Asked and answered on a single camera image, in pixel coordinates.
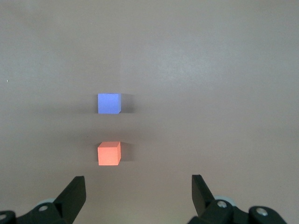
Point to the purple foam block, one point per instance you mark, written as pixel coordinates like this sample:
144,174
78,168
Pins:
108,103

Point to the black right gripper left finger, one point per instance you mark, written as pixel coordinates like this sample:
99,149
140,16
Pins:
70,200

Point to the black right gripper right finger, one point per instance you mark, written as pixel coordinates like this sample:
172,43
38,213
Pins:
202,198

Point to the orange foam block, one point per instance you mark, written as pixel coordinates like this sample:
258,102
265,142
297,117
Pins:
107,156

